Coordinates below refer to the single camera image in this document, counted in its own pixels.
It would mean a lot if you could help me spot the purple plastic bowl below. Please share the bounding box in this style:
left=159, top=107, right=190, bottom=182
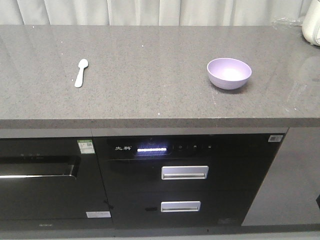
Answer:
left=207, top=58, right=252, bottom=90

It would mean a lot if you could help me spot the pale green plastic spoon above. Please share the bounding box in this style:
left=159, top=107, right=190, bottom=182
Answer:
left=74, top=58, right=89, bottom=88

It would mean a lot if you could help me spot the black drawer sterilizer cabinet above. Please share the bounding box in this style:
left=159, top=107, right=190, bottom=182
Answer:
left=93, top=132, right=285, bottom=229

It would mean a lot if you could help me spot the black built-in oven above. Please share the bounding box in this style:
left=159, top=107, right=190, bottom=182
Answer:
left=0, top=137, right=113, bottom=231

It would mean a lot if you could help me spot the grey right cabinet panel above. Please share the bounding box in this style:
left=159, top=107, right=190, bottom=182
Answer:
left=243, top=127, right=320, bottom=226

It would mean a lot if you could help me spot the clear plastic wrap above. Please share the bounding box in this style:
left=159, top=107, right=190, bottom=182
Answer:
left=271, top=16, right=305, bottom=31

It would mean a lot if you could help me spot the white kettle appliance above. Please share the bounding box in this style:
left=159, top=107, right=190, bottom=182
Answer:
left=301, top=0, right=320, bottom=46

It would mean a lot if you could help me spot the white curtain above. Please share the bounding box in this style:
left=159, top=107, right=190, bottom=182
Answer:
left=0, top=0, right=311, bottom=26

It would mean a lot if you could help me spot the silver upper drawer handle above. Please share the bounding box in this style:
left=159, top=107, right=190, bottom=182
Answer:
left=161, top=165, right=209, bottom=180

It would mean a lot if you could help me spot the silver drawer handle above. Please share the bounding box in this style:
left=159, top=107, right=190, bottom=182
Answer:
left=160, top=200, right=201, bottom=213
left=161, top=165, right=209, bottom=180

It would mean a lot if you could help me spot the silver lower drawer handle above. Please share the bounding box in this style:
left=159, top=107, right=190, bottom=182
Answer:
left=160, top=200, right=201, bottom=213

